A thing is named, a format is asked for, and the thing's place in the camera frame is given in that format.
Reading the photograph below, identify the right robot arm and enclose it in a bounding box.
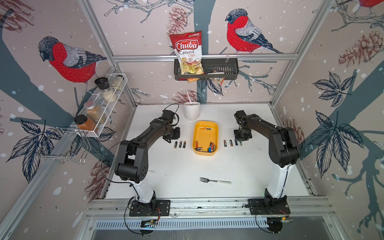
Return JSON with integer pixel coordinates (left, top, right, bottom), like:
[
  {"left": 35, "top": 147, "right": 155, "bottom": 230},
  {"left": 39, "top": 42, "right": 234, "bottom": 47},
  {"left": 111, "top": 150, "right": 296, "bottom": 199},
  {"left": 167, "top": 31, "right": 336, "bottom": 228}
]
[{"left": 234, "top": 110, "right": 300, "bottom": 212}]

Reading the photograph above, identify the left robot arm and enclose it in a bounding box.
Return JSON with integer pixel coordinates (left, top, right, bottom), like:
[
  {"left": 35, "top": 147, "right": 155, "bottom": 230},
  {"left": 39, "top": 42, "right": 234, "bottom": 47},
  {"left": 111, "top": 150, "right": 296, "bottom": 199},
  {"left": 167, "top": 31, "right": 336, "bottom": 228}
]
[{"left": 115, "top": 110, "right": 181, "bottom": 214}]

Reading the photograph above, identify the yellow plastic storage tray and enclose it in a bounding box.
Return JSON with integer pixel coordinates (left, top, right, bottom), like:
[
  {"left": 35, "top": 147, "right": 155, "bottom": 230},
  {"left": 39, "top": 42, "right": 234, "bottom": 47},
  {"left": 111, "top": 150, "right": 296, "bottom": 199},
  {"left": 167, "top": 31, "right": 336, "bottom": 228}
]
[{"left": 193, "top": 121, "right": 219, "bottom": 157}]

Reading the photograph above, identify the white cup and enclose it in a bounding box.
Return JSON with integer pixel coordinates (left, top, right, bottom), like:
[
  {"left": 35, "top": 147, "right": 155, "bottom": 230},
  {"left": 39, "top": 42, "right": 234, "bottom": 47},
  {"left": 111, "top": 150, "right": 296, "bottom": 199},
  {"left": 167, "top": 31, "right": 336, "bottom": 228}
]
[{"left": 184, "top": 102, "right": 201, "bottom": 121}]

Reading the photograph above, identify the silver fork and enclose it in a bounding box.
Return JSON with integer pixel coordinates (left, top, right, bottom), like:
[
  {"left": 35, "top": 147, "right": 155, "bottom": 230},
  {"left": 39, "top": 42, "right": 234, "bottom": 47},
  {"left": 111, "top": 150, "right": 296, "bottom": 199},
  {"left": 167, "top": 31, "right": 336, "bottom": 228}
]
[{"left": 200, "top": 178, "right": 232, "bottom": 185}]

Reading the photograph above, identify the pale lid spice jar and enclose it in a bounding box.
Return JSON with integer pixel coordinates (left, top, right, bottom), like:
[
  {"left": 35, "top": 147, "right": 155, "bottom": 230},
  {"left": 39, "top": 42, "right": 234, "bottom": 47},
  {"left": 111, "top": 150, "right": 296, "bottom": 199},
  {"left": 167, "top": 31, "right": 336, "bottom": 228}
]
[{"left": 112, "top": 75, "right": 125, "bottom": 91}]

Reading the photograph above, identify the silver lid spice jar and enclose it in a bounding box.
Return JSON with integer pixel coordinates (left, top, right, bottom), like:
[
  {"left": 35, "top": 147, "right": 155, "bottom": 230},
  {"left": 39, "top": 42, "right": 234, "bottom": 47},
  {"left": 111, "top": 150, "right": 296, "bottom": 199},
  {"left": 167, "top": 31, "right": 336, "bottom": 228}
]
[{"left": 84, "top": 101, "right": 107, "bottom": 125}]

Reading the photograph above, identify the black lid spice jar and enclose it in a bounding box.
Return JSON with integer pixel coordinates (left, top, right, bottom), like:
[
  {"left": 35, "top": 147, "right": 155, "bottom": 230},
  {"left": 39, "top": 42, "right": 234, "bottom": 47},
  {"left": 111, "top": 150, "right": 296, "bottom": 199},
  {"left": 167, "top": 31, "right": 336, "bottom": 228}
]
[{"left": 95, "top": 77, "right": 118, "bottom": 103}]

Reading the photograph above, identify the red cassava chips bag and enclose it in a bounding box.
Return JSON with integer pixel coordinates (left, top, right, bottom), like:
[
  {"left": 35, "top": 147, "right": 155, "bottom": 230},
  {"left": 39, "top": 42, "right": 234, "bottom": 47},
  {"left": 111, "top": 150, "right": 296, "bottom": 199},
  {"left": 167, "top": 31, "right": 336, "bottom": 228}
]
[{"left": 170, "top": 31, "right": 204, "bottom": 75}]

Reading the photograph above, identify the orange spice jar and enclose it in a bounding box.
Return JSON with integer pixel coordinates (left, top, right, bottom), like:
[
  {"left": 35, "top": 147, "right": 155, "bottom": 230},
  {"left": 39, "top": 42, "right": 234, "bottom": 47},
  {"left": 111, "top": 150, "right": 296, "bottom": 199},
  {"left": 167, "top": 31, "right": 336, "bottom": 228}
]
[{"left": 74, "top": 115, "right": 97, "bottom": 131}]

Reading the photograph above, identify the black wire wall basket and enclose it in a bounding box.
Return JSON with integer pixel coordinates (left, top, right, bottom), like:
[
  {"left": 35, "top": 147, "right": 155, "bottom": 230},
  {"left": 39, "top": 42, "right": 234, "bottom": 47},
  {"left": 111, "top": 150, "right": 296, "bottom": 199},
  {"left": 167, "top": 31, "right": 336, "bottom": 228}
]
[{"left": 174, "top": 58, "right": 239, "bottom": 81}]

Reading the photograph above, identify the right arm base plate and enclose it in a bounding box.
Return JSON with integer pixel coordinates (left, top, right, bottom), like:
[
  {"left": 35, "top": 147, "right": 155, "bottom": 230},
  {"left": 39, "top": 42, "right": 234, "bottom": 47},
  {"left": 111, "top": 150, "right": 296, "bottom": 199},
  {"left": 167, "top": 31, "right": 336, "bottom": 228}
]
[{"left": 247, "top": 197, "right": 291, "bottom": 215}]

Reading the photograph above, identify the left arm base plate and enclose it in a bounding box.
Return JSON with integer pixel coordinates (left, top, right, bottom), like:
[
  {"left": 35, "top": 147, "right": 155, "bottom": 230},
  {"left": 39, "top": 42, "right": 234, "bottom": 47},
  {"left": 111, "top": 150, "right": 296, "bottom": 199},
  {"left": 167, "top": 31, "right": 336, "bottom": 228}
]
[{"left": 129, "top": 200, "right": 171, "bottom": 217}]

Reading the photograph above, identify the white wire spice rack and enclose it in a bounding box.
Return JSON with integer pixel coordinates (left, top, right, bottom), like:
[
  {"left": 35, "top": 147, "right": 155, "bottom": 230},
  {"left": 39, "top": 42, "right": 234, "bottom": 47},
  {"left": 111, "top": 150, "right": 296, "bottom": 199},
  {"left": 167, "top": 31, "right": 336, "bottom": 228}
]
[{"left": 79, "top": 73, "right": 128, "bottom": 138}]

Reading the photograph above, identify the chrome wire hook rack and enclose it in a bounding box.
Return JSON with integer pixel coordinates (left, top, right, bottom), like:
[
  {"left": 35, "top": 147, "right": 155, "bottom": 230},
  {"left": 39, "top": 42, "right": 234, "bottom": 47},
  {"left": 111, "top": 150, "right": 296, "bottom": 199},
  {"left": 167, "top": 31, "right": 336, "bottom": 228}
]
[{"left": 34, "top": 127, "right": 92, "bottom": 165}]

